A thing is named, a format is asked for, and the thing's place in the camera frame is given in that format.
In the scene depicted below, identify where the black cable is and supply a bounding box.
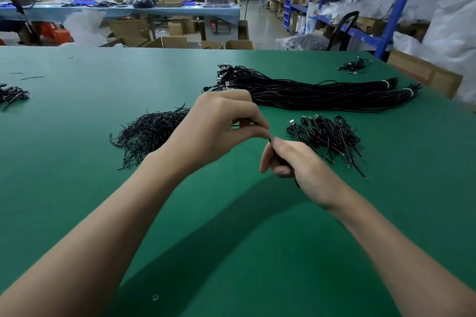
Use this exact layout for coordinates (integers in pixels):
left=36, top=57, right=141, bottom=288
left=268, top=136, right=301, bottom=189

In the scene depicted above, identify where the pile of coiled black cables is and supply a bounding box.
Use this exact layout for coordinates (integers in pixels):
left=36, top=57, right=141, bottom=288
left=286, top=114, right=369, bottom=182

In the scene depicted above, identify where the black hand truck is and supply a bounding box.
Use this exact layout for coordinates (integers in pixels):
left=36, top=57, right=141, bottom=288
left=327, top=11, right=360, bottom=52

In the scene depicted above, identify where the person's left forearm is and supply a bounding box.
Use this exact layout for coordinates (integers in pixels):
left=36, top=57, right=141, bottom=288
left=0, top=150, right=186, bottom=317

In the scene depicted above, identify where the small heap of black wires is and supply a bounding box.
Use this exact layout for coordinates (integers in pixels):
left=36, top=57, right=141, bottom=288
left=0, top=83, right=30, bottom=110

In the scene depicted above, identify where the person's right forearm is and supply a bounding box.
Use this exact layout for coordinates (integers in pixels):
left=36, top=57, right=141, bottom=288
left=327, top=187, right=476, bottom=317

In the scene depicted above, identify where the orange plastic crate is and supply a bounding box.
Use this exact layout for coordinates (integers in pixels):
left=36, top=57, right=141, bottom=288
left=37, top=21, right=74, bottom=45

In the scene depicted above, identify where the person's left hand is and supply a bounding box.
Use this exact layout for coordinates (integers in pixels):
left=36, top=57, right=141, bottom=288
left=163, top=89, right=271, bottom=177

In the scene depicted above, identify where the pile of black twist ties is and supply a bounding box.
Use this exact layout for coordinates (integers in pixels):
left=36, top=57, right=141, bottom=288
left=109, top=104, right=191, bottom=171

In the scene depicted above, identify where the blue metal shelf rack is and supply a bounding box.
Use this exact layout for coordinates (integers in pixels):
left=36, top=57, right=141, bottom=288
left=283, top=0, right=476, bottom=60

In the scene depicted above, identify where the clear bag of black cables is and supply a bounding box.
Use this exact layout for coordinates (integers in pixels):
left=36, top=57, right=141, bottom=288
left=276, top=33, right=330, bottom=51

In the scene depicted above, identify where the large white plastic bag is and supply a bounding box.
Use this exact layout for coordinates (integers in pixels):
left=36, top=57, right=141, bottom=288
left=393, top=0, right=476, bottom=106

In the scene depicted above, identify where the white crumpled plastic bag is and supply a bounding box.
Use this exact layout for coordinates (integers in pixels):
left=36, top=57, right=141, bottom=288
left=62, top=8, right=109, bottom=48

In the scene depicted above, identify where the small heap of black connectors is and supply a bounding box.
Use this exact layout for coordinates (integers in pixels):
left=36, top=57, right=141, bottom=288
left=336, top=56, right=373, bottom=76

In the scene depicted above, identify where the long blue covered workbench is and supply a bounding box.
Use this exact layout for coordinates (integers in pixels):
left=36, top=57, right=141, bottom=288
left=0, top=2, right=241, bottom=26

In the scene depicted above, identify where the person's right hand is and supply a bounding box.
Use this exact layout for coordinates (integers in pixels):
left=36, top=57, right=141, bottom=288
left=259, top=136, right=351, bottom=214

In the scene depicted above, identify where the row of open cardboard boxes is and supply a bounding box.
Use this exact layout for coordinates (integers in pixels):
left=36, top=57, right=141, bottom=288
left=100, top=36, right=257, bottom=50

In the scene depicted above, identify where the brown cardboard box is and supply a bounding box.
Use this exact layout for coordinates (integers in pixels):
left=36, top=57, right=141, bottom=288
left=386, top=49, right=464, bottom=100

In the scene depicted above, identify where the bundle of long black cables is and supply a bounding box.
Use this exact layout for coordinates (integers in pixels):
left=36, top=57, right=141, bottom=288
left=202, top=63, right=423, bottom=113

